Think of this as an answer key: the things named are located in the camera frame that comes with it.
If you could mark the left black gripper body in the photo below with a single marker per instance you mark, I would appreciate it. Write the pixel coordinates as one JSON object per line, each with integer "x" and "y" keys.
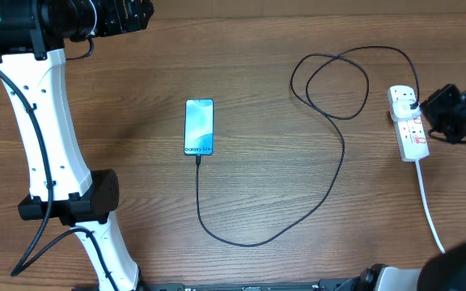
{"x": 99, "y": 18}

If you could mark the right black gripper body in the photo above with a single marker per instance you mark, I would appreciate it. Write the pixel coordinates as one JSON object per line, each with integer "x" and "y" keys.
{"x": 441, "y": 112}

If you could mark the white power strip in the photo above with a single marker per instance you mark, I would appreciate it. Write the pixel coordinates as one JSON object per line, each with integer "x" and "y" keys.
{"x": 410, "y": 134}

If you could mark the blue Galaxy smartphone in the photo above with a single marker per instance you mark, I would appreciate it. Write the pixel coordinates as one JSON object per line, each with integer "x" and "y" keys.
{"x": 199, "y": 127}

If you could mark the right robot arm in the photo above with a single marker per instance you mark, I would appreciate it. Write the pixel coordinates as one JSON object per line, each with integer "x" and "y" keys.
{"x": 445, "y": 271}

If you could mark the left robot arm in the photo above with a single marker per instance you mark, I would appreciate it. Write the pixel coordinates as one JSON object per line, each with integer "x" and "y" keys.
{"x": 33, "y": 34}

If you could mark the white charger plug adapter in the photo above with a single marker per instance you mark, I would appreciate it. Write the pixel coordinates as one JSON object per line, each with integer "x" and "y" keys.
{"x": 401, "y": 110}

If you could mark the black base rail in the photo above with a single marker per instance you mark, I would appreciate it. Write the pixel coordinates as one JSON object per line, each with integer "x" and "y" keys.
{"x": 321, "y": 285}

